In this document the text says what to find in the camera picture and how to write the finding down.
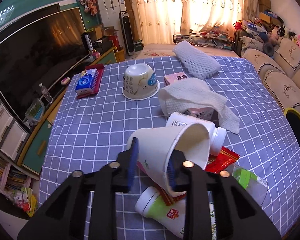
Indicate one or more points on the black tower fan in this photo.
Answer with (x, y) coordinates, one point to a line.
(127, 32)

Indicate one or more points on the row of plush toys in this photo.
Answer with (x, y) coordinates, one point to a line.
(295, 38)

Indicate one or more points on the black flat television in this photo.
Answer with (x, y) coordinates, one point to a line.
(35, 60)

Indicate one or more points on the white paper cup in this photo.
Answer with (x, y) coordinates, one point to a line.
(160, 150)

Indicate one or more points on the white capped plastic bottle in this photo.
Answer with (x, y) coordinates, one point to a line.
(187, 121)

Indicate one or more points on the white instant noodle bowl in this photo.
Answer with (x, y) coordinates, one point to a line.
(137, 80)

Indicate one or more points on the pink strawberry milk carton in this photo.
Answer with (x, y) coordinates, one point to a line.
(173, 78)

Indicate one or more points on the blue checked tablecloth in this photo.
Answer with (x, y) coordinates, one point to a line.
(90, 130)

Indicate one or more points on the clear plastic container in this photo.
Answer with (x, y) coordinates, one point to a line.
(35, 111)

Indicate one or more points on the clear bottle with green label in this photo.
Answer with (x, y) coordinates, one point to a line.
(245, 177)

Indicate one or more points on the stack of cardboard boxes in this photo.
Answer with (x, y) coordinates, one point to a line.
(267, 10)

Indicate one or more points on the blue tissue packet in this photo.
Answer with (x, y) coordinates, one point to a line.
(86, 82)

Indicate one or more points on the clear water bottle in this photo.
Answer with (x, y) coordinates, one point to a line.
(47, 95)

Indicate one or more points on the teal television cabinet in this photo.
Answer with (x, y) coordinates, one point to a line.
(35, 152)

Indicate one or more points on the beige sofa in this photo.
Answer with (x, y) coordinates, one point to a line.
(280, 80)

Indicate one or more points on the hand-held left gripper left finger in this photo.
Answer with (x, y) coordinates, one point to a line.
(133, 160)

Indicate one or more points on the white paper towel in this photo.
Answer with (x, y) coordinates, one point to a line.
(190, 92)

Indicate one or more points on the white bottle with green label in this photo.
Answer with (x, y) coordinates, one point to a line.
(152, 205)

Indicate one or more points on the white foam fruit net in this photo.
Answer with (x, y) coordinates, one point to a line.
(195, 60)

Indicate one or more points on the row of shelf books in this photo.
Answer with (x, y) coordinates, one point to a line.
(2, 172)

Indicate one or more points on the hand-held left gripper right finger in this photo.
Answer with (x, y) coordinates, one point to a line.
(171, 175)

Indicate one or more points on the white drawer cabinet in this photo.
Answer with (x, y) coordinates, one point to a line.
(5, 132)

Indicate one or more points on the artificial flower bunch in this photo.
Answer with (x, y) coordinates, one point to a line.
(88, 1)

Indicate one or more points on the beige embroidered curtains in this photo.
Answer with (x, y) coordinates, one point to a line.
(190, 10)

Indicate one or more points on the floral beige sheet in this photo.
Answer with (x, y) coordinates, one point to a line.
(160, 51)

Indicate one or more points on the brown cardboard box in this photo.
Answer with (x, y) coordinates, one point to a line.
(102, 31)

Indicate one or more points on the yellow rimmed trash bin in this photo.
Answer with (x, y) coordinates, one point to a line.
(296, 120)

